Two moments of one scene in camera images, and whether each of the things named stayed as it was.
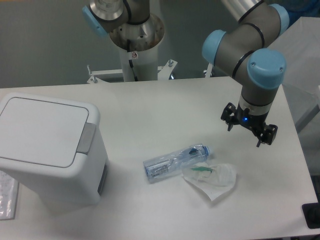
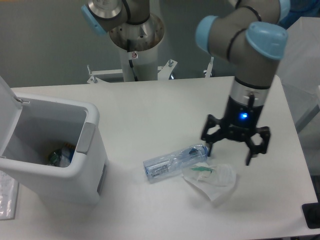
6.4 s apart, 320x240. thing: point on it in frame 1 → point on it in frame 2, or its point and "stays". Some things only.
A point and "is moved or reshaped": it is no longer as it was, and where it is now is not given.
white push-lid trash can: x=55 y=147 is moved or reshaped
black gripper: x=254 y=122 → x=240 y=119
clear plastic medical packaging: x=213 y=180 stays
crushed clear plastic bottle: x=171 y=163 stays
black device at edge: x=311 y=212 stays
